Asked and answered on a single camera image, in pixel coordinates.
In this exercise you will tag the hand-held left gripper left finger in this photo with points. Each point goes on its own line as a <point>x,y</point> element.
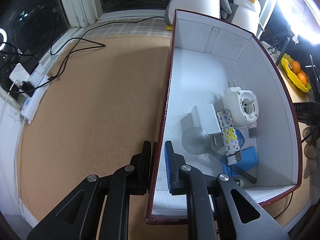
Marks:
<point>145,160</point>

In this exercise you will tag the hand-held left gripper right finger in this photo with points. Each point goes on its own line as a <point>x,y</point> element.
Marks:
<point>170,170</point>

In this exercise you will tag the magnifying glass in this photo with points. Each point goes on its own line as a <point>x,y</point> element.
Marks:
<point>195,140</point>

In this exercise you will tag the white wall charger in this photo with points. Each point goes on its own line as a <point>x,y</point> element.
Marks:
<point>203,117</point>

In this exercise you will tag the patterned white lighter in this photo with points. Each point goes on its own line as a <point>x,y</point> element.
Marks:
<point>228,135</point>

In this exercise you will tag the white plug-in device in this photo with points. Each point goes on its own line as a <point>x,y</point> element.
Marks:
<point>240,110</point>

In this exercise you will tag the blue phone stand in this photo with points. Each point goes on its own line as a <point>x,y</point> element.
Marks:
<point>250,157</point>

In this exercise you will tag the red cardboard box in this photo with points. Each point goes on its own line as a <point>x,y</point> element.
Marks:
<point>200,80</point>

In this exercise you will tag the person's right hand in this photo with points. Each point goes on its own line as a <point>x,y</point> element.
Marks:
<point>311,155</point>

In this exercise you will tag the yellow leaf-shaped bowl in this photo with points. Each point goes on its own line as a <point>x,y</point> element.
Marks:
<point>300,86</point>

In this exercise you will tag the orange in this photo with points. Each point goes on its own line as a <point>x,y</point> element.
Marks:
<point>302,78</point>
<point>296,67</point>

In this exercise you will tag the black tripod stand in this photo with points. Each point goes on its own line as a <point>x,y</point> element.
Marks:
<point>285,45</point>

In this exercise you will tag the small penguin plush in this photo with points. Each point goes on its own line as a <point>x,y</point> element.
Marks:
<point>245,12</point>

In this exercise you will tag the white power strip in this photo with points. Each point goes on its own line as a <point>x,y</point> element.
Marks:
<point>32,102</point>

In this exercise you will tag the checked cloth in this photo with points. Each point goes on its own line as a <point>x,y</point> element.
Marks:
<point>130,27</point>

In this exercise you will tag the white power adapter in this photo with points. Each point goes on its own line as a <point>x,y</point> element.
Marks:
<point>18,73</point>

